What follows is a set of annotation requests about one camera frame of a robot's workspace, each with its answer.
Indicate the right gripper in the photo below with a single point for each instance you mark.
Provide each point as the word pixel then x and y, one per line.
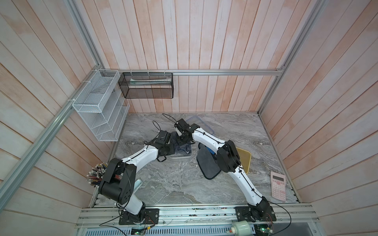
pixel 181 143

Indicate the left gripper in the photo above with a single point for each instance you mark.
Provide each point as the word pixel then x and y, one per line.
pixel 172 152

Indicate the clear lunch box blue rim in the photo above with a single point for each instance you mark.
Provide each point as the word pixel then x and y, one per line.
pixel 180 157

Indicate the yellow lunch box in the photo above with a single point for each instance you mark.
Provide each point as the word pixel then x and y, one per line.
pixel 245 158

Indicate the clear lunch box lid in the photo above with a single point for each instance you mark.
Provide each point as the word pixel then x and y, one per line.
pixel 198 121

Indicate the dark grey cloth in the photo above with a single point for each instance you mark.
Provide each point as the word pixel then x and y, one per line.
pixel 180 144

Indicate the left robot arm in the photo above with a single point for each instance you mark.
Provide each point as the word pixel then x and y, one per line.
pixel 118 182

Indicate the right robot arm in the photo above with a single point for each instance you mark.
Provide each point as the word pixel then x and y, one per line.
pixel 228 160

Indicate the pale green case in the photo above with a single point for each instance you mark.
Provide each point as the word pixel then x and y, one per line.
pixel 137 185

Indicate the black mesh basket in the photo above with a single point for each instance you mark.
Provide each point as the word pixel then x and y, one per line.
pixel 138 85

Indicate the red cup of pencils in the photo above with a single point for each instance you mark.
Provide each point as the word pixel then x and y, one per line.
pixel 95 176

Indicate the pink calculator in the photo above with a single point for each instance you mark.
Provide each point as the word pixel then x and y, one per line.
pixel 278 186

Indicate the white cylinder device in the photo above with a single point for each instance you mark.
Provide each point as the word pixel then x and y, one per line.
pixel 241 228

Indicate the white wire mesh shelf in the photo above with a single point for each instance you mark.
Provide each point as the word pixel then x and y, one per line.
pixel 101 105

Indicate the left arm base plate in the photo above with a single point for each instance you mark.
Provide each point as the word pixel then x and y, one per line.
pixel 138 216

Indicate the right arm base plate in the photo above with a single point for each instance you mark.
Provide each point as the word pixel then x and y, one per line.
pixel 251 214

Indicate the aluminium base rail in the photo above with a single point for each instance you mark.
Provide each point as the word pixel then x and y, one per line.
pixel 285 219

